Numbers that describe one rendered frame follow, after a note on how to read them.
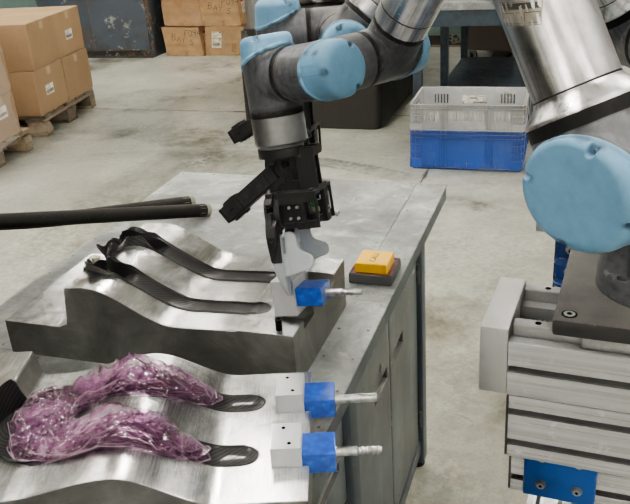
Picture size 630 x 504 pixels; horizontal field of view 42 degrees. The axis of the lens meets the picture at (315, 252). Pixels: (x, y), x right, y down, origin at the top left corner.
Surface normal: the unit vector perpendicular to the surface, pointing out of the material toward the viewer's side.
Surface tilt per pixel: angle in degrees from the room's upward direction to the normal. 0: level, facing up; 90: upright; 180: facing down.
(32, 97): 90
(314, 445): 0
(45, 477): 15
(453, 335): 0
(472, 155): 91
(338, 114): 90
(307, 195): 82
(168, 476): 29
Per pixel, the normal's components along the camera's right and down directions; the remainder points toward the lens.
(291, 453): -0.01, 0.42
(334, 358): -0.07, -0.91
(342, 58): 0.63, 0.10
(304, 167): -0.32, 0.29
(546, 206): -0.69, 0.43
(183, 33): -0.35, 0.50
